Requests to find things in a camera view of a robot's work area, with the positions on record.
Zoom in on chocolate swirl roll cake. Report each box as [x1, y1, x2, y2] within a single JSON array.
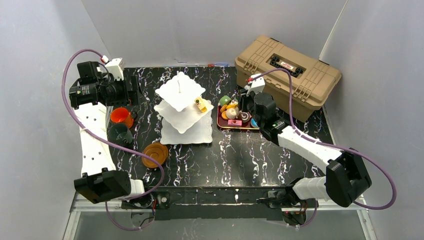
[[240, 112, 251, 123]]

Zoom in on metal serving tongs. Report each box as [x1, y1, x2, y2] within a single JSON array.
[[230, 95, 240, 112]]

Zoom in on yellow layered cake piece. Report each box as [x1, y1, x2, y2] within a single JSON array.
[[194, 96, 208, 113]]

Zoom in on white three-tier cake stand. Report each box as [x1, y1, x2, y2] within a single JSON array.
[[153, 71, 214, 145]]

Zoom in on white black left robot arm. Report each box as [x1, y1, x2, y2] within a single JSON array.
[[69, 58, 145, 204]]

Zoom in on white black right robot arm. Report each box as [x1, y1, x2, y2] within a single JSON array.
[[237, 89, 372, 208]]

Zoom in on yellow decorated cake slice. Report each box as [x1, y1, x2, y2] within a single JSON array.
[[226, 102, 239, 110]]

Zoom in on white coconut ball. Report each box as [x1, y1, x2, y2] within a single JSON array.
[[225, 107, 239, 120]]

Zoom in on blue sprinkled donut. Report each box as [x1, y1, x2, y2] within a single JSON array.
[[250, 118, 259, 129]]

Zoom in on orange plastic cup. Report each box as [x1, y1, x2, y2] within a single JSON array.
[[110, 107, 138, 129]]

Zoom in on green swirl roll cake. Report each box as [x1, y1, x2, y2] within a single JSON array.
[[218, 95, 232, 107]]

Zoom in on pink rectangular cake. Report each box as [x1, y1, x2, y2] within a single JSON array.
[[227, 119, 243, 127]]

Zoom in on round sandwich biscuit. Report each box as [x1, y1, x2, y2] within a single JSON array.
[[221, 111, 229, 120]]

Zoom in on red dessert tray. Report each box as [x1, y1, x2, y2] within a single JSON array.
[[216, 106, 259, 131]]

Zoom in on dark green cup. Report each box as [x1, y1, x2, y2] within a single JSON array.
[[107, 123, 134, 147]]

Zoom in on red blue screwdriver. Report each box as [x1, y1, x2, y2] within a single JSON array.
[[207, 62, 229, 67]]

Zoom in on brown round wooden lid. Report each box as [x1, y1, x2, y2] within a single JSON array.
[[141, 142, 169, 169]]

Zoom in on tan plastic toolbox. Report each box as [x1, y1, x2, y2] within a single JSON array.
[[234, 35, 342, 122]]

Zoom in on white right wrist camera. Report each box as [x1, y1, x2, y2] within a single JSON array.
[[244, 73, 266, 97]]

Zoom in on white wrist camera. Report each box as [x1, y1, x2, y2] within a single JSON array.
[[244, 73, 266, 97], [100, 55, 125, 81]]

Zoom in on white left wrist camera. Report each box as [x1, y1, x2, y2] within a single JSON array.
[[100, 55, 125, 81]]

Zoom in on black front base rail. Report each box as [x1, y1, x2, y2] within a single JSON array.
[[152, 186, 299, 221]]

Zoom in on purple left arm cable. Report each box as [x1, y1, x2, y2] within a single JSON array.
[[61, 48, 166, 231]]

